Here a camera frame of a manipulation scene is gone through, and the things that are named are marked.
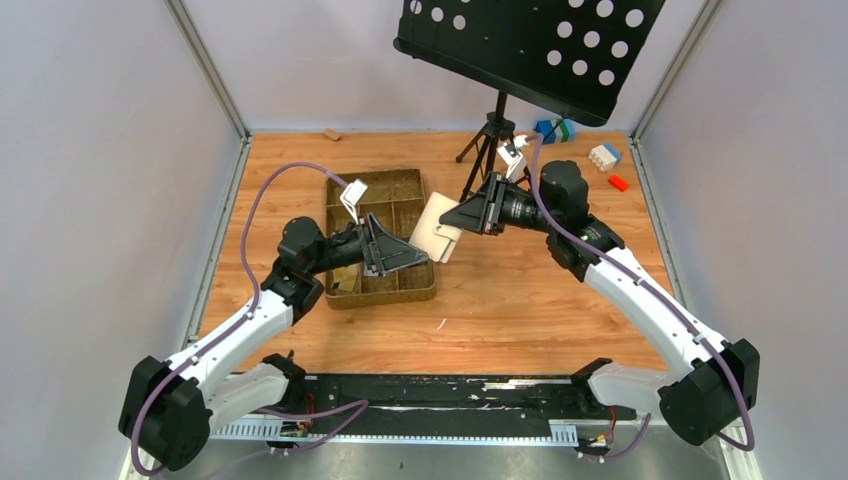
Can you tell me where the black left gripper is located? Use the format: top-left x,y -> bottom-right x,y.
308,211 -> 428,275

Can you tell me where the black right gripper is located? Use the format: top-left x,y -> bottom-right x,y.
439,171 -> 558,236

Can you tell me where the beige leather card holder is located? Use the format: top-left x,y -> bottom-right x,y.
409,192 -> 463,263

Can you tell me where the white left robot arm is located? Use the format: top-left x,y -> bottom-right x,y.
118,213 -> 429,477

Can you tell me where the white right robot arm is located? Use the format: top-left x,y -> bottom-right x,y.
438,161 -> 761,451

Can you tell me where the gold VIP card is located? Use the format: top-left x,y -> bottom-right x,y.
331,265 -> 359,293

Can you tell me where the woven straw divided tray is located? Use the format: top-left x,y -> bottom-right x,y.
324,168 -> 436,310

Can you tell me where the blue green toy block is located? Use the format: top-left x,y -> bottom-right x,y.
534,118 -> 577,144

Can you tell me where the small wooden block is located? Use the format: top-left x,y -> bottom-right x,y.
322,128 -> 343,142

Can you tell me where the white blue toy block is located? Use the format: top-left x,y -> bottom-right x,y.
588,143 -> 623,172

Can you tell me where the red toy block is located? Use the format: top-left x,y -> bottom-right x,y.
608,175 -> 630,192

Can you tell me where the black music stand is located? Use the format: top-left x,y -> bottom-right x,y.
393,0 -> 664,175

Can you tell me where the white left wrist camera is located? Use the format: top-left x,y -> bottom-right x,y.
339,179 -> 368,223

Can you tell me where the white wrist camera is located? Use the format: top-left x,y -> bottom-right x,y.
339,179 -> 368,223
497,135 -> 529,183

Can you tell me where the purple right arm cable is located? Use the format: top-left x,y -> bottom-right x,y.
526,132 -> 757,452

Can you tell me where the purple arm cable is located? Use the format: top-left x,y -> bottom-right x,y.
129,162 -> 352,477
526,132 -> 757,452

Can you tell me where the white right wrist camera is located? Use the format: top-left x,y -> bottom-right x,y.
497,135 -> 529,183

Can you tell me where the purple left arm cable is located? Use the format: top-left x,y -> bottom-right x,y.
129,162 -> 352,477

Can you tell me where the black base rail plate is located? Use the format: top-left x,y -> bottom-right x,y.
270,373 -> 637,421

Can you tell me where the white slotted cable duct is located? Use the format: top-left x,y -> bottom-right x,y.
210,415 -> 579,447

